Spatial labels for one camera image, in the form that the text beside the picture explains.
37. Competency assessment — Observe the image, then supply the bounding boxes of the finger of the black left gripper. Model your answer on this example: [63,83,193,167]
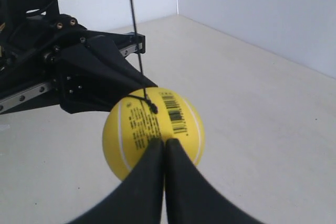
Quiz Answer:
[56,35,157,114]

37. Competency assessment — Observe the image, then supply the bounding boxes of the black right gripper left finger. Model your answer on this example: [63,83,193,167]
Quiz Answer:
[70,138,164,224]

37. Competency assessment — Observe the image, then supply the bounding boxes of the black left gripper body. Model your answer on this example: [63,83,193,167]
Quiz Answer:
[1,0,145,114]

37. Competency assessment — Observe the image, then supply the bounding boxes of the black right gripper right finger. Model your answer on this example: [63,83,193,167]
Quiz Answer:
[165,138,262,223]

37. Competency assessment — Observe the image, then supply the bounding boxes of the yellow tennis ball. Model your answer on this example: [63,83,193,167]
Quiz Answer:
[102,87,205,180]

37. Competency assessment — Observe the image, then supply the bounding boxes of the black left camera cable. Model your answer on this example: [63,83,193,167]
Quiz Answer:
[26,0,57,16]

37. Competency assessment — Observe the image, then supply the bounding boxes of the black hanging string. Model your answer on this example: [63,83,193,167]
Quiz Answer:
[125,0,159,114]

